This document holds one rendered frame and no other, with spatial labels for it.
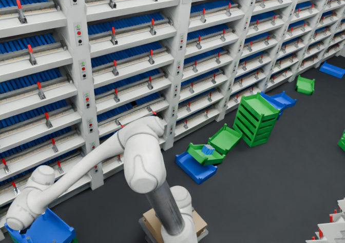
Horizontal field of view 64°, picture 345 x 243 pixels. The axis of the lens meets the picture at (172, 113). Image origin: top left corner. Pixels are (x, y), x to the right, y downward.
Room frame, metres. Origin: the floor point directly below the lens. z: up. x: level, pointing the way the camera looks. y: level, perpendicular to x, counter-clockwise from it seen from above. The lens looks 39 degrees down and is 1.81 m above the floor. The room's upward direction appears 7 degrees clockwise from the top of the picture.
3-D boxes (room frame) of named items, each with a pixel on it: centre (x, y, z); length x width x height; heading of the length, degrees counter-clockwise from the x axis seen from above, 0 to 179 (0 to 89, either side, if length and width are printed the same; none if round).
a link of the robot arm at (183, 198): (0.90, -0.08, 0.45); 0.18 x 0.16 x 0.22; 10
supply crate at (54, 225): (0.71, 0.62, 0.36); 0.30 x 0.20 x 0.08; 59
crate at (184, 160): (1.57, -0.24, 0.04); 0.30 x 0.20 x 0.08; 44
